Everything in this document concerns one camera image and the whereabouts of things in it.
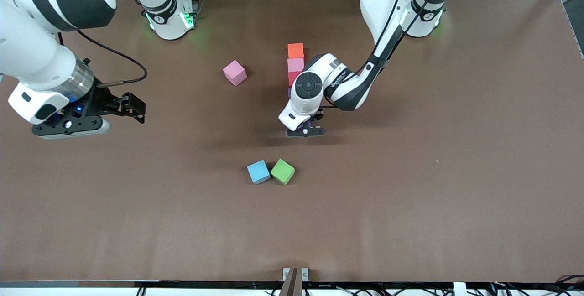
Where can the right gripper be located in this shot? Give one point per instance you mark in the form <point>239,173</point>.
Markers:
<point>104,101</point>

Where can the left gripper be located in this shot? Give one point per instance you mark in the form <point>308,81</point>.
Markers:
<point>320,114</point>

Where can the red foam block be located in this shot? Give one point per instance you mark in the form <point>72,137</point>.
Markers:
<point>293,79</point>

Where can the pink foam block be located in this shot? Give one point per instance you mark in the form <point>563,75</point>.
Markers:
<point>235,72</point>
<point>295,65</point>

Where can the orange foam block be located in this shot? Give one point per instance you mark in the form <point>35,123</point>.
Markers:
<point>295,51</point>

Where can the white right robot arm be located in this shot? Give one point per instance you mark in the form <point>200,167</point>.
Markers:
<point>27,49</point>

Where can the green foam block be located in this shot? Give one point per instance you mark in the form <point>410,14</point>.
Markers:
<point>283,171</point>

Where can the blue foam block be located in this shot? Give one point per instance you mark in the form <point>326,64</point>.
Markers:
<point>258,172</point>

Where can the brown table mat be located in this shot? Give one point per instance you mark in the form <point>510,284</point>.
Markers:
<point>292,223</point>

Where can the black table edge strip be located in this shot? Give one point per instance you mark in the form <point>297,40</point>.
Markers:
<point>205,284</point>

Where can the white tag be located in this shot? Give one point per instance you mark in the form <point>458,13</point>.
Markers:
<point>460,289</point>

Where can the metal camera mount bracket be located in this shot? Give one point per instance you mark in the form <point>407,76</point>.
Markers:
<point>292,284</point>

